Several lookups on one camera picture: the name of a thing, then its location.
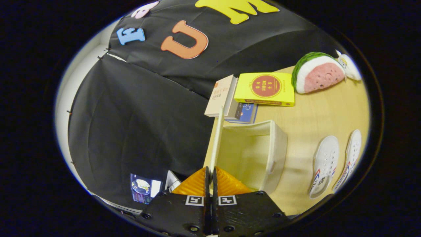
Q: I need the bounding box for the cream fabric storage box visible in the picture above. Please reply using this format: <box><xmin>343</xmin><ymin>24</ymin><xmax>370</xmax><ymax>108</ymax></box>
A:
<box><xmin>210</xmin><ymin>106</ymin><xmax>288</xmax><ymax>195</ymax></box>

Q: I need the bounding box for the beige book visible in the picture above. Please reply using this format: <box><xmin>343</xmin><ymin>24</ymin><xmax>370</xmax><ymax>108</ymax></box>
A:
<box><xmin>204</xmin><ymin>74</ymin><xmax>238</xmax><ymax>118</ymax></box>

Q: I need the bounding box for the white canvas shoe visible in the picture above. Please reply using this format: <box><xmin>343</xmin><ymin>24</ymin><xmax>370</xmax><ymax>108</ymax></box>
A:
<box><xmin>333</xmin><ymin>129</ymin><xmax>362</xmax><ymax>194</ymax></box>
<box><xmin>309</xmin><ymin>135</ymin><xmax>340</xmax><ymax>199</ymax></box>

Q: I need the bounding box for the yellow book with red circle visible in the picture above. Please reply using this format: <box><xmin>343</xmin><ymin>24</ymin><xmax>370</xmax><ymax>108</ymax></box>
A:
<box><xmin>234</xmin><ymin>72</ymin><xmax>295</xmax><ymax>107</ymax></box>

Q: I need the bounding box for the watermelon slice plush toy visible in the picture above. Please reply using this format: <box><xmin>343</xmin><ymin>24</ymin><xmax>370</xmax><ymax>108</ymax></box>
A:
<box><xmin>291</xmin><ymin>52</ymin><xmax>346</xmax><ymax>94</ymax></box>

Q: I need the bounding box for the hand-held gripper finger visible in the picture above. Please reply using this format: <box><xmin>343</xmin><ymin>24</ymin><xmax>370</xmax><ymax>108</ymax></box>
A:
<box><xmin>136</xmin><ymin>166</ymin><xmax>211</xmax><ymax>237</ymax></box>
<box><xmin>212</xmin><ymin>166</ymin><xmax>290</xmax><ymax>237</ymax></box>

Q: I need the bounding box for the grey book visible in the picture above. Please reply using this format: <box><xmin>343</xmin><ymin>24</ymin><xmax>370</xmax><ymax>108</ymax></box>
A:
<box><xmin>225</xmin><ymin>79</ymin><xmax>244</xmax><ymax>120</ymax></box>

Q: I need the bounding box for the small white plush toy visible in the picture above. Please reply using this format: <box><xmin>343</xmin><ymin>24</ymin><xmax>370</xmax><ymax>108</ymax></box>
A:
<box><xmin>335</xmin><ymin>49</ymin><xmax>362</xmax><ymax>81</ymax></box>

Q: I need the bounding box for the black backdrop cloth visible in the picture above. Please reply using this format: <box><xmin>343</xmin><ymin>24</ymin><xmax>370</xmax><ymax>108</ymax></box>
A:
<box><xmin>67</xmin><ymin>0</ymin><xmax>342</xmax><ymax>211</ymax></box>

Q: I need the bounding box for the blue book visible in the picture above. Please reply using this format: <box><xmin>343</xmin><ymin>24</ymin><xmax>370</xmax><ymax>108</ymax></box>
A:
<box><xmin>227</xmin><ymin>103</ymin><xmax>259</xmax><ymax>124</ymax></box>

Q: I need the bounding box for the computer screen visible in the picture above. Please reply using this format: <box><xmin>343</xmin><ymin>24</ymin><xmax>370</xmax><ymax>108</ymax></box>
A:
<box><xmin>130</xmin><ymin>173</ymin><xmax>162</xmax><ymax>204</ymax></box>

